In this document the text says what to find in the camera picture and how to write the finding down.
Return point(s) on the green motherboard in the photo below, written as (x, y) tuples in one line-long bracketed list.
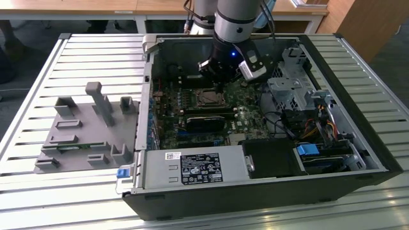
[(253, 124)]

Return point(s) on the silver chipset heat sink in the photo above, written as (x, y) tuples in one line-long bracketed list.
[(238, 139)]

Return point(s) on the black plastic shroud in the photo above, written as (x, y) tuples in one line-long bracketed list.
[(273, 160)]

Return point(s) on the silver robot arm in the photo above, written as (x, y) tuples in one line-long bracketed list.
[(235, 26)]

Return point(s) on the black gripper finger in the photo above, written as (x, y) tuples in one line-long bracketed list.
[(221, 87)]

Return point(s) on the grey parts rack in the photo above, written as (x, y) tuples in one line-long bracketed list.
[(86, 134)]

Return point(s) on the blue disk carrier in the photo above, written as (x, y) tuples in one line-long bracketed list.
[(307, 150)]

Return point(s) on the pale blue teach pendant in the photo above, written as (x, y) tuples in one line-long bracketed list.
[(270, 4)]

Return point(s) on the silver power supply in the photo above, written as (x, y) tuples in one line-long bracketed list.
[(161, 172)]

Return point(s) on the black PC case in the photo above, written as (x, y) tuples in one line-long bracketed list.
[(225, 203)]

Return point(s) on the green RAM stick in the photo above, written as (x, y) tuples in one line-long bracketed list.
[(82, 146)]

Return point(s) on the blue case latch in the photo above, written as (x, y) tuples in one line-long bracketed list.
[(123, 173)]

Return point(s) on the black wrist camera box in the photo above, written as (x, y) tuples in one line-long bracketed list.
[(206, 69)]

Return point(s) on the wooden cabinet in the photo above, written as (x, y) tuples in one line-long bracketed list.
[(367, 24)]

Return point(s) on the black graphics card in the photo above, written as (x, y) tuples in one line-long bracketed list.
[(205, 124)]

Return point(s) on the CPU socket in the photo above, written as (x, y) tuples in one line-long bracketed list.
[(210, 106)]

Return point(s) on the metal drive cage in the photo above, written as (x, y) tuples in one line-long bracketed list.
[(285, 83)]

